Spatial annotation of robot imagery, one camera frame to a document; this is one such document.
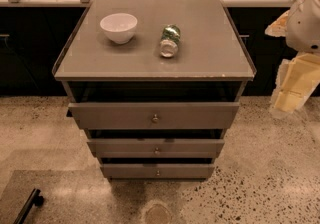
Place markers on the grey floor mat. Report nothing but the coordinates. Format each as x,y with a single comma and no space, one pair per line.
70,197

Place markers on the grey top drawer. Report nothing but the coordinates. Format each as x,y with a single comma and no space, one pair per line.
134,116

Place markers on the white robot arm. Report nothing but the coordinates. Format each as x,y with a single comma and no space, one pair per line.
300,26

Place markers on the grey bottom drawer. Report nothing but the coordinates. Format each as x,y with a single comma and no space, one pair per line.
154,171

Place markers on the black bar on floor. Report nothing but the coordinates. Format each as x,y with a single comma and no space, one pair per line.
34,199

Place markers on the grey drawer cabinet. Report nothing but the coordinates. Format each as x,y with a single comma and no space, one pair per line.
211,65

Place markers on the white ceramic bowl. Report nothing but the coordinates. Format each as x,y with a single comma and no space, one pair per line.
119,27

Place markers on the green soda can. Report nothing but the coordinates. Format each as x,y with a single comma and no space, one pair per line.
169,42

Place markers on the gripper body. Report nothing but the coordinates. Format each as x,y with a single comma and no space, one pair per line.
304,24

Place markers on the round floor drain cover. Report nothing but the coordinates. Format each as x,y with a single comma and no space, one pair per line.
156,212

